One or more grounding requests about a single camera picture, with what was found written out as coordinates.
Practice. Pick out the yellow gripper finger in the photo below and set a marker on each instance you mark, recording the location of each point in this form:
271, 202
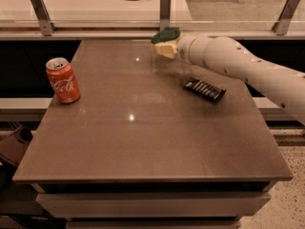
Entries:
166, 48

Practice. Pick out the green and yellow sponge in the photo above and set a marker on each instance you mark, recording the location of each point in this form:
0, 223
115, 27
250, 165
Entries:
168, 34

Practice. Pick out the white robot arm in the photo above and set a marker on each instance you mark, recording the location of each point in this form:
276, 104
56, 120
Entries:
285, 87

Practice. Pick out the black chocolate bar wrapper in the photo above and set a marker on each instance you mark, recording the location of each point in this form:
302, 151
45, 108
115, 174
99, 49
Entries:
203, 89

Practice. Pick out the red Coca-Cola can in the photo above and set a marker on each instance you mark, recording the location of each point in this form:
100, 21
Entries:
63, 80

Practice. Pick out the grey table drawer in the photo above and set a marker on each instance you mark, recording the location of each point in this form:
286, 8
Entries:
153, 205

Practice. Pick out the dark chair at left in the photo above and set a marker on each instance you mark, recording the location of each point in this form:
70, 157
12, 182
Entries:
12, 150

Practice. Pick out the middle metal railing bracket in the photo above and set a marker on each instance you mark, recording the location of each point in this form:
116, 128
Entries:
165, 14

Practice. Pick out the metal railing bracket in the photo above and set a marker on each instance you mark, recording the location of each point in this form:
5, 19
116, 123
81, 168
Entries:
165, 14
282, 24
44, 21

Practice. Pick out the right metal railing bracket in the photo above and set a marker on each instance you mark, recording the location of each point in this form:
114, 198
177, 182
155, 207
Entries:
282, 24

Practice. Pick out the left metal railing bracket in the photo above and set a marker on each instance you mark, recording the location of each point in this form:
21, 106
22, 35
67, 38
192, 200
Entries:
44, 21

